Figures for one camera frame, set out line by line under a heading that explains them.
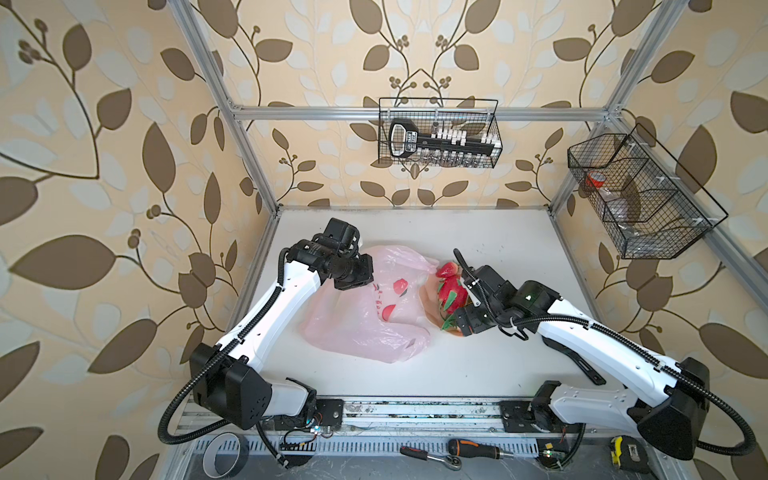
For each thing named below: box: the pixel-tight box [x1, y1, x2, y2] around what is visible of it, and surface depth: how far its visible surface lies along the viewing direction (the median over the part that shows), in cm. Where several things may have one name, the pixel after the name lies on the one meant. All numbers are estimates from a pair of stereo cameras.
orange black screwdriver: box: [447, 439, 514, 460], surface depth 70 cm
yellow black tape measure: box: [609, 435, 649, 473], surface depth 68 cm
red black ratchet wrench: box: [400, 446, 463, 471], surface depth 69 cm
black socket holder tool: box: [389, 119, 502, 158], surface depth 84 cm
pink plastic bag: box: [301, 246, 439, 363], surface depth 84 cm
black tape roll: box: [202, 432, 249, 479], surface depth 69 cm
